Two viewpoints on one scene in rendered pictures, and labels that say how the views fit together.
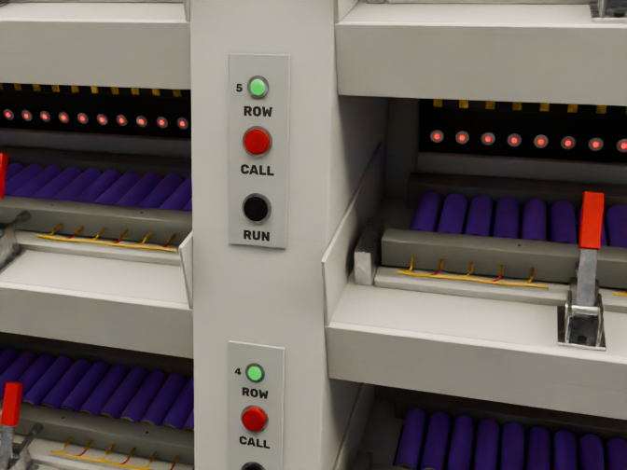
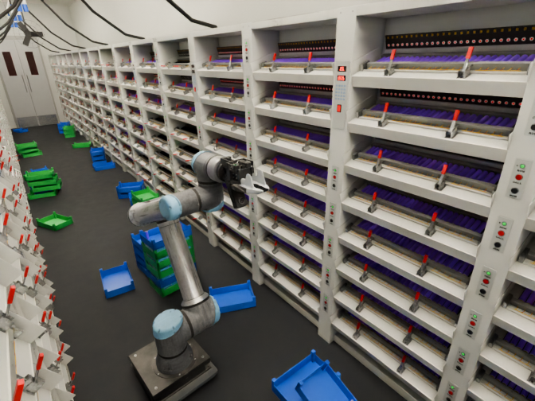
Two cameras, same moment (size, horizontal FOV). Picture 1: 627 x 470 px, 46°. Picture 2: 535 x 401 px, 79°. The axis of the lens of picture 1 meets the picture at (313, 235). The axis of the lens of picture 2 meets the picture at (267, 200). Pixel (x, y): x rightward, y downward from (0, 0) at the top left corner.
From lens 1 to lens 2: 117 cm
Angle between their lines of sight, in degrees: 37
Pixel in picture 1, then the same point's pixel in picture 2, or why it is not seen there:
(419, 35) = (353, 168)
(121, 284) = (319, 191)
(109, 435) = (318, 212)
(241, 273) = (332, 193)
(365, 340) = (345, 205)
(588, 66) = (371, 177)
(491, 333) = (360, 208)
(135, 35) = (322, 160)
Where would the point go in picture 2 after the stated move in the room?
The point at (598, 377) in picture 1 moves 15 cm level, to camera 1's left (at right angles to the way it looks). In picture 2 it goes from (370, 216) to (339, 208)
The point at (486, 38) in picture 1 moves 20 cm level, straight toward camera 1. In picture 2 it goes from (360, 170) to (330, 181)
